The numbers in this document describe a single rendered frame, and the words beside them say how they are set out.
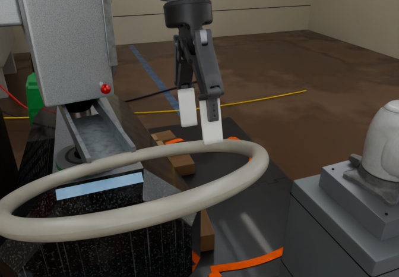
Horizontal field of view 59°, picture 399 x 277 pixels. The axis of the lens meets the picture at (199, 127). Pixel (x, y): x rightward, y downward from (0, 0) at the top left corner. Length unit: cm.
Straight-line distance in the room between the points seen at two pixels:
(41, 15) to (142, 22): 557
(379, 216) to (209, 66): 78
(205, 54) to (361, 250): 80
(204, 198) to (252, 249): 170
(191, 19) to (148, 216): 28
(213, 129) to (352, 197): 75
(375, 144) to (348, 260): 35
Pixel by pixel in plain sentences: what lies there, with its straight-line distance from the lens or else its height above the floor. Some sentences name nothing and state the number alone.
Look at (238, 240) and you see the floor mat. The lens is 218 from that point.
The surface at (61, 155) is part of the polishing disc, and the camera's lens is 140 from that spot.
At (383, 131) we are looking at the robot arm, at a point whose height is 108.
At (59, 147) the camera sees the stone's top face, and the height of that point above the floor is 80.
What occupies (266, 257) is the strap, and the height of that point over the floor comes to 2.
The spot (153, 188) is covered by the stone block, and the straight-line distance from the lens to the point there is 137.
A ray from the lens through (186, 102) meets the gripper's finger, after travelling 65.
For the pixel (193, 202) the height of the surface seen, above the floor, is 126.
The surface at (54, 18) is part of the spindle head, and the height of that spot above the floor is 137.
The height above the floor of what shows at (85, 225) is 125.
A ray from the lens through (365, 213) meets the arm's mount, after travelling 118.
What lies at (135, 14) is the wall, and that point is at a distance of 660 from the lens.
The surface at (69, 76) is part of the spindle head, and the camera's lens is 116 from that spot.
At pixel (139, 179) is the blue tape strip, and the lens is 134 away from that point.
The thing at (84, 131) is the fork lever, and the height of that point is 106.
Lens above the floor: 154
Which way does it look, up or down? 27 degrees down
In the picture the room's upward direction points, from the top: straight up
